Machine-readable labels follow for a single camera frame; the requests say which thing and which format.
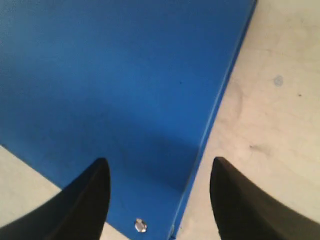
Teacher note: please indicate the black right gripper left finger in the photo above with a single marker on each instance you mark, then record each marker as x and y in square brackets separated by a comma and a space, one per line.
[78, 212]

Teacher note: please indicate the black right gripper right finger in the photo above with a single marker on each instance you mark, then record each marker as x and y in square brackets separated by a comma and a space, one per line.
[243, 211]

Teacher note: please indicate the blue paper binder folder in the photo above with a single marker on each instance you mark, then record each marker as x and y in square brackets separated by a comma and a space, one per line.
[138, 82]

